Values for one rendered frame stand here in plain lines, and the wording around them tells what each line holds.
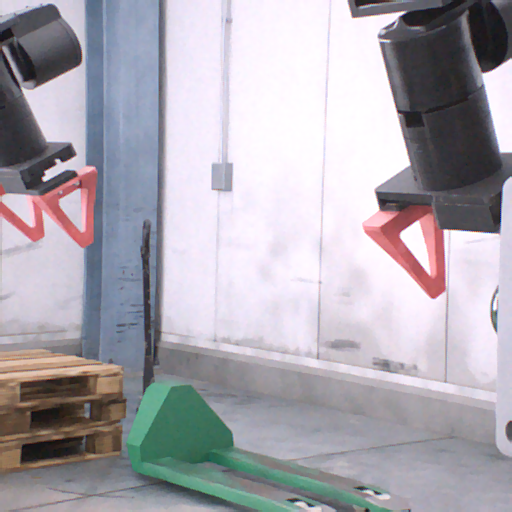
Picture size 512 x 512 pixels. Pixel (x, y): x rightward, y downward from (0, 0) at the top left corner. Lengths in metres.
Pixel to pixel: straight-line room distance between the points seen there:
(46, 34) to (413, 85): 0.59
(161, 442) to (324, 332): 2.19
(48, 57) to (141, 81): 7.70
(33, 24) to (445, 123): 0.61
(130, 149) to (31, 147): 7.64
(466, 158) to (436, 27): 0.09
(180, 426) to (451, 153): 5.31
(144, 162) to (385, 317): 2.29
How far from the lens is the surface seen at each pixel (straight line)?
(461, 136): 0.86
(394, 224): 0.93
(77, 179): 1.32
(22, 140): 1.34
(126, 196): 8.97
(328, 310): 7.97
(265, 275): 8.38
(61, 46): 1.37
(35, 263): 9.14
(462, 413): 7.28
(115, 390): 6.42
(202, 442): 6.21
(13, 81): 1.34
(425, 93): 0.85
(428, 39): 0.84
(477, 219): 0.86
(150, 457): 6.03
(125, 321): 9.03
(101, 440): 6.48
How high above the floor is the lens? 1.32
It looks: 3 degrees down
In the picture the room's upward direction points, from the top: 2 degrees clockwise
